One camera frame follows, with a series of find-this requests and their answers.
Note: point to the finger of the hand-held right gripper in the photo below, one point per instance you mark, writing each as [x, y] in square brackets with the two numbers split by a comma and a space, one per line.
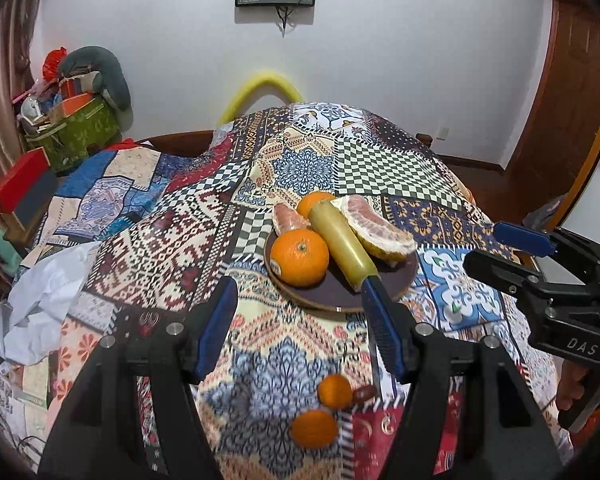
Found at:
[525, 237]
[502, 270]

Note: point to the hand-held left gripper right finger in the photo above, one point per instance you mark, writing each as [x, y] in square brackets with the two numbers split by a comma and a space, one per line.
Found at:
[385, 325]

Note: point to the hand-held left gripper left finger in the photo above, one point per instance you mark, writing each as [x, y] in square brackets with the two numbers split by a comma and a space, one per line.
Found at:
[215, 332]

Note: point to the dark brown round plate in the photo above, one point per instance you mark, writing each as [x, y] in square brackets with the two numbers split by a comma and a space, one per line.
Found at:
[330, 292]

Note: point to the large pomelo wedge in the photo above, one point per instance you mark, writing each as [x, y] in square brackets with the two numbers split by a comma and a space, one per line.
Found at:
[380, 235]

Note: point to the long sugarcane piece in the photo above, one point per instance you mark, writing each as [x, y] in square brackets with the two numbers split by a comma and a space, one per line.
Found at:
[340, 242]

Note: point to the large orange with sticker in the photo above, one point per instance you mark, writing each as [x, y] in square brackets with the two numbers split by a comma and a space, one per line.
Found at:
[302, 260]

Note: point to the pink peeled pomelo segment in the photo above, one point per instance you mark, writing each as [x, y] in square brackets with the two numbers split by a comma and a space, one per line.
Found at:
[287, 220]

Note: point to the large plain orange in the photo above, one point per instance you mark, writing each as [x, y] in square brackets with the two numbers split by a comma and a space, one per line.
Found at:
[312, 205]

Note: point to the person's right hand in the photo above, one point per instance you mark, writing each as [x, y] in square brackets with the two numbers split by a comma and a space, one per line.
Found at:
[570, 385]

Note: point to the red date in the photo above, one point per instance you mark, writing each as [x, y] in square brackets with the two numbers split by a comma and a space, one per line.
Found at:
[365, 394]

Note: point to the small tangerine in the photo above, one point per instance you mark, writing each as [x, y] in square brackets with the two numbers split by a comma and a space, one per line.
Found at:
[335, 390]
[314, 429]

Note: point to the patchwork printed blanket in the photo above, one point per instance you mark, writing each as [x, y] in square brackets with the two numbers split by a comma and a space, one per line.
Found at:
[180, 220]

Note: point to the white crumpled paper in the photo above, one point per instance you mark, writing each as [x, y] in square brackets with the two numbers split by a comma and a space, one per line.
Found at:
[40, 305]

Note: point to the teal small object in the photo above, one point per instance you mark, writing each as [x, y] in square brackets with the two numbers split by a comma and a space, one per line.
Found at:
[2, 255]

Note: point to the green printed bag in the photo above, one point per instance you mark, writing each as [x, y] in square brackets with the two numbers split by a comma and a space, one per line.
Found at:
[85, 130]

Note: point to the red box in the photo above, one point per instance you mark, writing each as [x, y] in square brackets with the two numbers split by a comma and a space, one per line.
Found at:
[17, 185]

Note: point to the yellow foam tube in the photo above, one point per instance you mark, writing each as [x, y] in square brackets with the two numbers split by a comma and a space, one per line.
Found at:
[260, 80]

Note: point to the grey neck pillow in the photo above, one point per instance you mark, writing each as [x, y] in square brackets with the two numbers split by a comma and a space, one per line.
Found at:
[97, 57]

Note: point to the red plastic bag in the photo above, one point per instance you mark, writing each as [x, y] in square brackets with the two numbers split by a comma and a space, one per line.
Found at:
[55, 62]

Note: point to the striped brown curtain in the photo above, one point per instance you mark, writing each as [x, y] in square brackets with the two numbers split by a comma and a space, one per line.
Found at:
[0, 85]

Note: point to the wooden door frame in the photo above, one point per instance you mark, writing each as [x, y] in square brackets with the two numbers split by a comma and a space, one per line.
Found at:
[545, 110]

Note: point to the white wall socket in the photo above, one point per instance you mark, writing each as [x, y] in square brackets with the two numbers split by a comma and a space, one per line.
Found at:
[443, 133]

